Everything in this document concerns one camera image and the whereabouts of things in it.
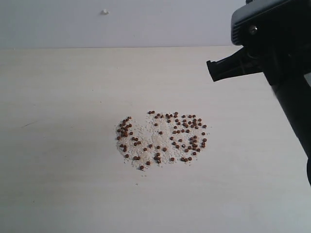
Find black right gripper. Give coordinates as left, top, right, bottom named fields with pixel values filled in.
left=206, top=0, right=311, bottom=187

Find brown beads and white crumbs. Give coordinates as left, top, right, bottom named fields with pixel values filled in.
left=115, top=110, right=208, bottom=171

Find small white wall hook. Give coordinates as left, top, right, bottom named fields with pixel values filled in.
left=100, top=9, right=109, bottom=15

